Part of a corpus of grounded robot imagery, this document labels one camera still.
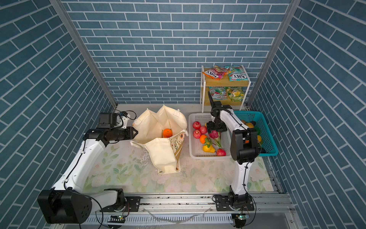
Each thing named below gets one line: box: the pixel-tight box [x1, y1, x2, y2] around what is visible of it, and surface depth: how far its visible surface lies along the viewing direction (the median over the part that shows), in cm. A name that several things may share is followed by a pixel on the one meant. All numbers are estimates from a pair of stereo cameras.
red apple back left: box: [192, 121, 202, 130], surface depth 103 cm
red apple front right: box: [215, 148, 227, 157], surface depth 89 cm
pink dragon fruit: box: [209, 130, 223, 147], surface depth 92 cm
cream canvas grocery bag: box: [130, 104, 189, 175], surface depth 82 cm
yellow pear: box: [202, 144, 216, 154], surface depth 91 cm
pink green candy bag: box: [208, 86, 228, 101], surface depth 107 cm
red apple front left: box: [193, 129, 202, 139], surface depth 98 cm
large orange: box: [162, 128, 173, 138], surface depth 100 cm
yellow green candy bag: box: [226, 86, 245, 102], surface depth 106 cm
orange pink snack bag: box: [202, 65, 229, 81], surface depth 91 cm
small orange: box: [199, 134, 207, 145], surface depth 97 cm
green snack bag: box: [224, 65, 249, 82], surface depth 92 cm
